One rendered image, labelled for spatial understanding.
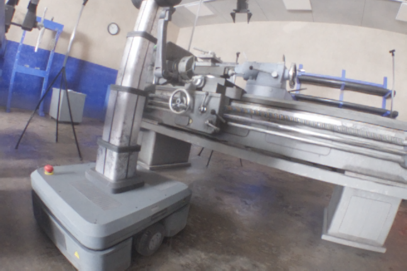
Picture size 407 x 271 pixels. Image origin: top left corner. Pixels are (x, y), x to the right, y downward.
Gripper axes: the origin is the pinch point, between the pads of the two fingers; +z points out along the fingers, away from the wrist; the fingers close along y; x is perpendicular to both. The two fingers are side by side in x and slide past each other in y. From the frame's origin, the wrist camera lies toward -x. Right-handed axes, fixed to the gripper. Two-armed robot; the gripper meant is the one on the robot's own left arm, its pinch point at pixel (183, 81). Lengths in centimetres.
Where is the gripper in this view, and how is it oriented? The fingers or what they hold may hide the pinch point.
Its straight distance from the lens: 150.1
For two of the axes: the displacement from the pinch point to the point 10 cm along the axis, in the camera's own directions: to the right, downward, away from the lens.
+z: 5.6, 1.0, 8.3
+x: 8.2, -2.4, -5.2
